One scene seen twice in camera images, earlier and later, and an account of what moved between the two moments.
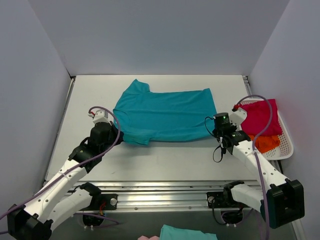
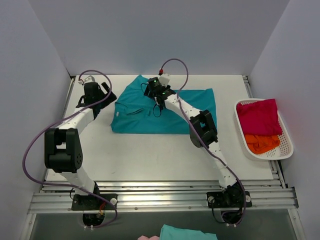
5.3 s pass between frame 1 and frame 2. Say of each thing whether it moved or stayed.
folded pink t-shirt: stayed
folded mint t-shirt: stayed
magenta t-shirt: stayed
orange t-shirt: stayed
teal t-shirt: moved
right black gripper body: moved
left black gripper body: moved
